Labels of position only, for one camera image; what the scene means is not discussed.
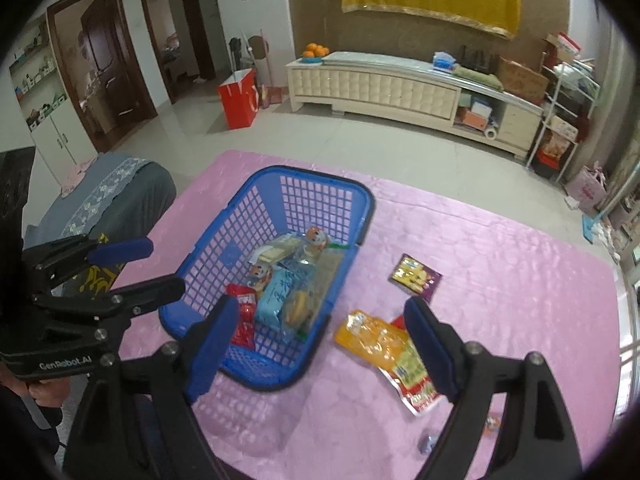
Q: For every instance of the orange box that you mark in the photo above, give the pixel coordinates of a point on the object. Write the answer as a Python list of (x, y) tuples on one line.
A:
[(472, 118)]

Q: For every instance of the white metal rack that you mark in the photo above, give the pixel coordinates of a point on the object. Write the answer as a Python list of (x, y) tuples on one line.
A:
[(560, 120)]

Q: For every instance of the person's left hand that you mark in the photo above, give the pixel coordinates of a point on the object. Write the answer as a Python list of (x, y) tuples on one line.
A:
[(47, 392)]

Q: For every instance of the blue mop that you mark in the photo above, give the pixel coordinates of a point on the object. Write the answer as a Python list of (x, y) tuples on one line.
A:
[(592, 230)]

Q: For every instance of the light blue snack packet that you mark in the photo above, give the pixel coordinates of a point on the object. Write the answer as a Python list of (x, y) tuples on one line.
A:
[(277, 297)]

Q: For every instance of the blue plate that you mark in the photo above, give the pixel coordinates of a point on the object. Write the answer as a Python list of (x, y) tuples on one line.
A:
[(312, 59)]

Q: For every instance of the blue plastic basket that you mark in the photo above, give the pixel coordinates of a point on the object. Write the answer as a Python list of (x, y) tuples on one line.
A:
[(270, 381)]

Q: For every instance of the red snack packet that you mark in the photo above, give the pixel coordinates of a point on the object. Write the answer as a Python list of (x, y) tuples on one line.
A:
[(242, 317), (415, 382)]

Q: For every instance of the clear blue snack packet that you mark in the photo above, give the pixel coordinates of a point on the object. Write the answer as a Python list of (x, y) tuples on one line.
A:
[(302, 262)]

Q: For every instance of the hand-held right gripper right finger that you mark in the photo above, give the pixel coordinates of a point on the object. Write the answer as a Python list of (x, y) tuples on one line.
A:
[(430, 350)]

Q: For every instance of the red white box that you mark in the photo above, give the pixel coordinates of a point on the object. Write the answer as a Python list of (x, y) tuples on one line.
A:
[(562, 45)]

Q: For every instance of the cardboard box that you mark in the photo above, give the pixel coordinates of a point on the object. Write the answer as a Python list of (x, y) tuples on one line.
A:
[(522, 80)]

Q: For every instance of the cream TV cabinet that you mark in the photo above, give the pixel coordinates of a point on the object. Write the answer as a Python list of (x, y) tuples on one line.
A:
[(400, 90)]

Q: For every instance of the black router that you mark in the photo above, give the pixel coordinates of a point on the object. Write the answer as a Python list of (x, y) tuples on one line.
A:
[(475, 60)]

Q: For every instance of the dark cloth yellow print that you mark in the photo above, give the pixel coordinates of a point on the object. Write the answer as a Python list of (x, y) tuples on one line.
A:
[(97, 275)]

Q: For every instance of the broom with dustpan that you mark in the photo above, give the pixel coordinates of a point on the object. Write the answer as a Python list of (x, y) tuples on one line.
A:
[(270, 92)]

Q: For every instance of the person's left forearm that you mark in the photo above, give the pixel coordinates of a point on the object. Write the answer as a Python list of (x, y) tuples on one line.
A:
[(20, 420)]

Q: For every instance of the grey sofa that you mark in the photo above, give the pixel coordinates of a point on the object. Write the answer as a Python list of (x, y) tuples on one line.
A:
[(150, 195)]

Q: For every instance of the brown wooden door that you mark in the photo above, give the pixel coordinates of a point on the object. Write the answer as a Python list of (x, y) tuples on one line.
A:
[(100, 60)]

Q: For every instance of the red paper bag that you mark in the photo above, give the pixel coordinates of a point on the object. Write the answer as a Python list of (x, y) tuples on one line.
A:
[(240, 97)]

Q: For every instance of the pile of oranges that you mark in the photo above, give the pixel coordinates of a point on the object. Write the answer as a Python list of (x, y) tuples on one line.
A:
[(316, 50)]

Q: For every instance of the tiger print snack packet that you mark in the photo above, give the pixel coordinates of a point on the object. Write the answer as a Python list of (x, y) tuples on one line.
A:
[(260, 272), (316, 237)]

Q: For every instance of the clear cracker packet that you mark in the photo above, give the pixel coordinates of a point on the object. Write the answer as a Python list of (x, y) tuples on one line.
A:
[(277, 252)]

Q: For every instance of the paper roll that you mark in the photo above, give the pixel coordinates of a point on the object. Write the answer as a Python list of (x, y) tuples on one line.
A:
[(491, 133)]

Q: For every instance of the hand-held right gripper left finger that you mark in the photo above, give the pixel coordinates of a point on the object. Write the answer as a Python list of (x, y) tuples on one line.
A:
[(212, 345)]

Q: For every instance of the olive green cushion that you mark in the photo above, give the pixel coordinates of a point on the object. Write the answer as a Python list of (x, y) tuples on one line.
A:
[(477, 77)]

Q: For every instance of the clear packet yellow snack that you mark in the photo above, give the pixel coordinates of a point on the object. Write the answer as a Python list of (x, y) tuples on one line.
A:
[(296, 310)]

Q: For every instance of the lace trimmed blue cover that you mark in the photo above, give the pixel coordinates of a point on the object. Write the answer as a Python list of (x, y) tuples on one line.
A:
[(100, 195)]

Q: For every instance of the white cabinet with shelves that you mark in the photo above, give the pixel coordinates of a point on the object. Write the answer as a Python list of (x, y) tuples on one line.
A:
[(45, 110)]

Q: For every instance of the purple yellow snack packet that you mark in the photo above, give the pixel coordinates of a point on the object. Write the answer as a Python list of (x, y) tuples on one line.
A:
[(415, 277)]

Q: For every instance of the person's blue trousers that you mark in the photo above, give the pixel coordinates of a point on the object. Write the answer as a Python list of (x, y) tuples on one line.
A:
[(150, 435)]

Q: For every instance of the blue tissue box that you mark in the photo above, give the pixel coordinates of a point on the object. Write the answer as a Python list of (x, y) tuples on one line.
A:
[(443, 61)]

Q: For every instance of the purple blue candy roll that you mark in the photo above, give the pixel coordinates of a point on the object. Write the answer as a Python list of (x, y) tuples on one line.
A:
[(428, 443)]

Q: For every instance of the pink paper bag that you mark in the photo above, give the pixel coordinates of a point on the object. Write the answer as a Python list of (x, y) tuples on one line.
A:
[(587, 187)]

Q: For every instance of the orange jelly snack packet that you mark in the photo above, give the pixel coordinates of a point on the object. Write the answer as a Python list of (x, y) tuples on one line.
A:
[(367, 335)]

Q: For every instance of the pink tablecloth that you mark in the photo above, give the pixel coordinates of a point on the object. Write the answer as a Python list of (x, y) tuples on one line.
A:
[(500, 285)]

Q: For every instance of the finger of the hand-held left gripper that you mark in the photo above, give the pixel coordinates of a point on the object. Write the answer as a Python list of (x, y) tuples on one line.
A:
[(150, 290), (125, 249)]

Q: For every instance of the clear packet brown snack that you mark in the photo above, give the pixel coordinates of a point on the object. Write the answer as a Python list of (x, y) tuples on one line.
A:
[(331, 270)]

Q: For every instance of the pink cloth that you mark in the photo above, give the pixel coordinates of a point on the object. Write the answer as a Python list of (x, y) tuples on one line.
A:
[(75, 175)]

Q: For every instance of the brown door frame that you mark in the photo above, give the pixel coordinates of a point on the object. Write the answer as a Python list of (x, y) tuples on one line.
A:
[(192, 30)]

